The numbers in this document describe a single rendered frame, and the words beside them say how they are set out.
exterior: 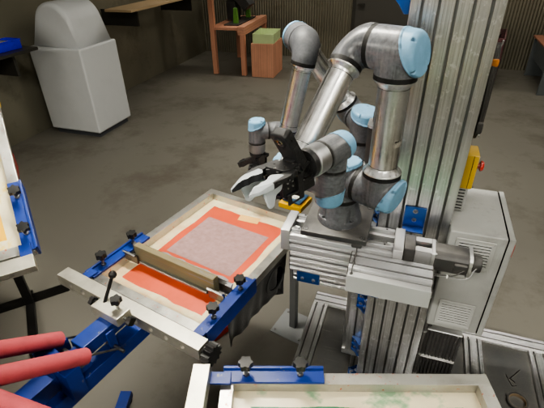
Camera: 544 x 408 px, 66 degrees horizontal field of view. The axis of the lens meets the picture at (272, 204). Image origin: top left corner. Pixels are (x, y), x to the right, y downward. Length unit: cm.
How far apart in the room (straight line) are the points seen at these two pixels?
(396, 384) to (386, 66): 89
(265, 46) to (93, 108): 336
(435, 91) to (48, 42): 495
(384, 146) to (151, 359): 198
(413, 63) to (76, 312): 266
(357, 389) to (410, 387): 15
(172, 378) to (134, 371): 23
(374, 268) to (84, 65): 462
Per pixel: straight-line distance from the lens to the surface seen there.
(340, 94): 118
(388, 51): 115
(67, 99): 586
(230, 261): 178
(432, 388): 142
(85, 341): 149
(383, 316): 194
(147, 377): 267
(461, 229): 160
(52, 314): 324
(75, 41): 553
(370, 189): 129
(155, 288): 172
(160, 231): 196
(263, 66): 781
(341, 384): 135
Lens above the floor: 209
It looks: 32 degrees down
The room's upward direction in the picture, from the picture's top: 1 degrees counter-clockwise
